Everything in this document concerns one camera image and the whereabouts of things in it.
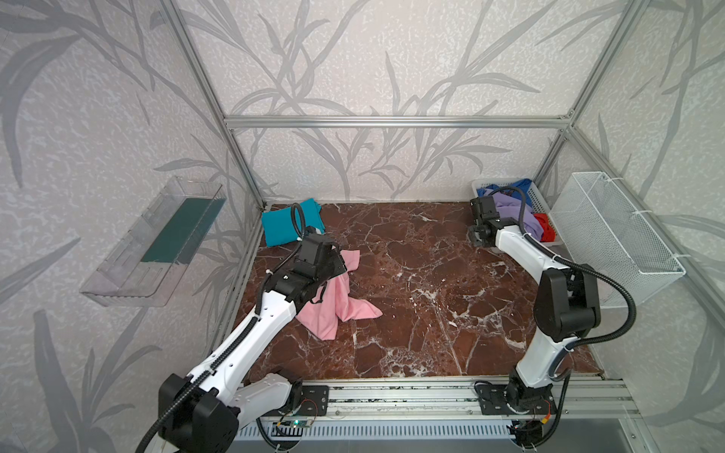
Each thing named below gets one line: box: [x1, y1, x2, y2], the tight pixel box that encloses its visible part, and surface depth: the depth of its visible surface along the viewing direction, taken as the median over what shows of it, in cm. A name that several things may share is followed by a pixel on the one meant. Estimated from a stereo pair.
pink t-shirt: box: [296, 250, 383, 341], surface depth 86 cm
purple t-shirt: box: [492, 192, 544, 241], surface depth 95 cm
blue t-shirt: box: [475, 178, 535, 207], surface depth 118 cm
